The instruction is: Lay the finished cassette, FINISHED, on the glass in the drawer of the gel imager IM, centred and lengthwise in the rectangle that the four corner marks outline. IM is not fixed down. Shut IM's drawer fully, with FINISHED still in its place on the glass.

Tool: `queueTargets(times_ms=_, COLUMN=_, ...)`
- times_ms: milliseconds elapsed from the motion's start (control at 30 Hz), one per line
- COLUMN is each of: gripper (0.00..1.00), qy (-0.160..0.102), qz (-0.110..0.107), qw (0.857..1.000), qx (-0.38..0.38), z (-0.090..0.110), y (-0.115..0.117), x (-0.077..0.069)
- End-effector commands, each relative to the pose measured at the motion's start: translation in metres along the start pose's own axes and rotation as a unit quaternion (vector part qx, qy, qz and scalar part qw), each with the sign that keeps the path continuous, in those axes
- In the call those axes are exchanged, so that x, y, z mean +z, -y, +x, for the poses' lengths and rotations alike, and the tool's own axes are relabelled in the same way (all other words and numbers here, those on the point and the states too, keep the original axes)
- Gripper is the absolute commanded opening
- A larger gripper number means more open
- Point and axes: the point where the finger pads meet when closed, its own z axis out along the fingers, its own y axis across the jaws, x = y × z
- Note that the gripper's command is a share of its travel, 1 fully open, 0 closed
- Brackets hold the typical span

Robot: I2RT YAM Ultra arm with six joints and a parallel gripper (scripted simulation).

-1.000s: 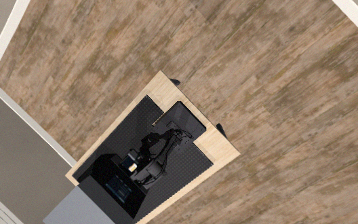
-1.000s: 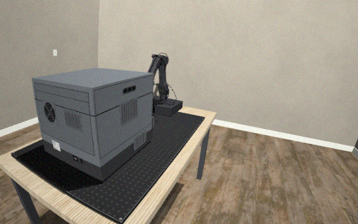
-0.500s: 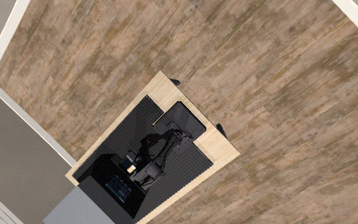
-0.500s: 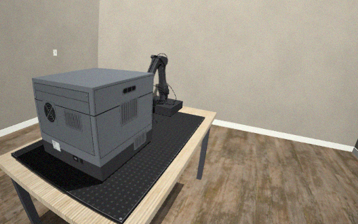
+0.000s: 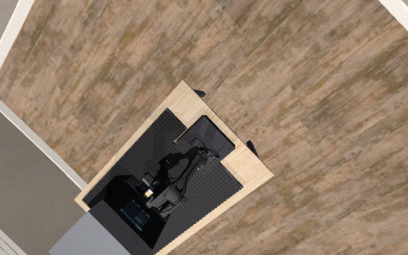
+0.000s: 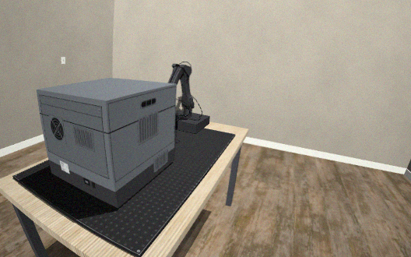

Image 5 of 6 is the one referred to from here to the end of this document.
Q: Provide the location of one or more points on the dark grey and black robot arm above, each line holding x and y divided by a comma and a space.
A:
170, 193

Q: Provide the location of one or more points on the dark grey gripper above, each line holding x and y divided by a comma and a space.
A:
160, 184

